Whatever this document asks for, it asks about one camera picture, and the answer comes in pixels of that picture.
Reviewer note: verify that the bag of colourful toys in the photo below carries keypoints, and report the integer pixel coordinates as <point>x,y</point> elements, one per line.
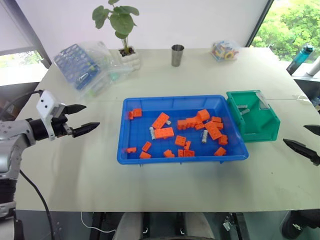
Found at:
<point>224,51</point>

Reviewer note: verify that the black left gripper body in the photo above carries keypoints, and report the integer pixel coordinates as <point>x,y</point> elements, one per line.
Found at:
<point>58,125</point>

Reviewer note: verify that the white plant pot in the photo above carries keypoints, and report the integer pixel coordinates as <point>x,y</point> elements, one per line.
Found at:
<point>131,60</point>

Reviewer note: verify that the small orange building block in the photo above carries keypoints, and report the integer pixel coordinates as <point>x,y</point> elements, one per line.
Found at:
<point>187,145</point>
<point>181,153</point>
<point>220,125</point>
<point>199,126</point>

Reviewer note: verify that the metal bracket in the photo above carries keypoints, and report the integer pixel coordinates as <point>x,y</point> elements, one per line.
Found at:
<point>227,223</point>

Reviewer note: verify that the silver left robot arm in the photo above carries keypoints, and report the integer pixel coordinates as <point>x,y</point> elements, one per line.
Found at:
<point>12,140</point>

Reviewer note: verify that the green plastic bin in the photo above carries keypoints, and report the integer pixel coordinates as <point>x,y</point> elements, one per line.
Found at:
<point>260,132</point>

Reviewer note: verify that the grey window pillar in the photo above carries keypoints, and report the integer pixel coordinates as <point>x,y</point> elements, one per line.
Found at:
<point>27,30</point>

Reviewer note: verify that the large orange building block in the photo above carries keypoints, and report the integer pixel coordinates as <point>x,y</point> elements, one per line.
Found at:
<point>213,130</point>
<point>164,133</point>
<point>160,120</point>

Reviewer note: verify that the dark window frame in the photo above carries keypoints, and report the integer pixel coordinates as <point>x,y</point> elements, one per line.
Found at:
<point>260,22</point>

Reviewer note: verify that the clear plastic bag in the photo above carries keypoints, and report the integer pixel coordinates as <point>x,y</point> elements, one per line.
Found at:
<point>110,62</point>

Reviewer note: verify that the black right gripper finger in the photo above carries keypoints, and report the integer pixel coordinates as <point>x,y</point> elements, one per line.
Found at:
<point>314,129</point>
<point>303,149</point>

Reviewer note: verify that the dark rounded shape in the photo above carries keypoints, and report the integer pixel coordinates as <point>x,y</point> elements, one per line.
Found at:
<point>302,225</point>

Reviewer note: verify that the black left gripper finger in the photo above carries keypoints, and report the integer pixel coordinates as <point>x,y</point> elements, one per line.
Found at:
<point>76,109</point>
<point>86,128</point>

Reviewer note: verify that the clear label holder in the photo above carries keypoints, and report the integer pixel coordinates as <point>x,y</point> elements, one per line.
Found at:
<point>263,101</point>

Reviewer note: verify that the green leafy plant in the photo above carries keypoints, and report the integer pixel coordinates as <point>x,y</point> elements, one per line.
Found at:
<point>122,22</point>

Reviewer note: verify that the grey rounded shape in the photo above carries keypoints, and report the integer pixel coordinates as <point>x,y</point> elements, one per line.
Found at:
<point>130,227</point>

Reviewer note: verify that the black ribbed cylinder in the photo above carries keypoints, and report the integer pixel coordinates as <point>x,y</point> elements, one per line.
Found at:
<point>7,195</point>

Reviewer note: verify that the steel cup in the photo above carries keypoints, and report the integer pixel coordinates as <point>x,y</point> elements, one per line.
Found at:
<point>177,56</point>

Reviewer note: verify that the blue water bottle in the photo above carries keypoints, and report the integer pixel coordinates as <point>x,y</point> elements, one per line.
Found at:
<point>301,57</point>

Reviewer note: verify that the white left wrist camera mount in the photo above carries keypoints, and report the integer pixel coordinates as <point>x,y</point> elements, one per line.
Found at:
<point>45,106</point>

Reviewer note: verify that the blue plastic tray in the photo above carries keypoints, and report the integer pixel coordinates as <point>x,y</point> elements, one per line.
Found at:
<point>160,160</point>

